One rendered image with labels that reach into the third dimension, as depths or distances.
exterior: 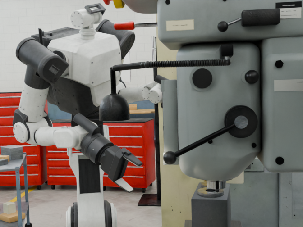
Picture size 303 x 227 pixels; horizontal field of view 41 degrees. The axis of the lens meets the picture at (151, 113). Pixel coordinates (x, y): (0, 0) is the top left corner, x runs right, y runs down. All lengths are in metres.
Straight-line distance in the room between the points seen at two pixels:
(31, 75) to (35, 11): 9.55
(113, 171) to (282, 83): 0.63
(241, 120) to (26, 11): 10.36
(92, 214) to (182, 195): 1.29
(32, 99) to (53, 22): 9.31
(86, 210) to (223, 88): 0.91
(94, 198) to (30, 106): 0.44
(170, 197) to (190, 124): 1.95
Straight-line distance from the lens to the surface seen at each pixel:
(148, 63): 0.80
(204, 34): 0.89
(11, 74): 11.14
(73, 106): 1.61
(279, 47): 0.91
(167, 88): 0.99
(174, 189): 2.83
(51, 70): 1.44
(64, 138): 1.38
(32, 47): 1.47
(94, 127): 1.33
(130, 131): 5.60
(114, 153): 1.28
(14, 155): 4.18
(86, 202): 1.65
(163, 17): 0.90
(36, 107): 1.53
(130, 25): 1.12
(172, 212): 2.88
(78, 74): 1.51
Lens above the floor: 1.55
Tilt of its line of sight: 4 degrees down
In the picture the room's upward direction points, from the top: 2 degrees counter-clockwise
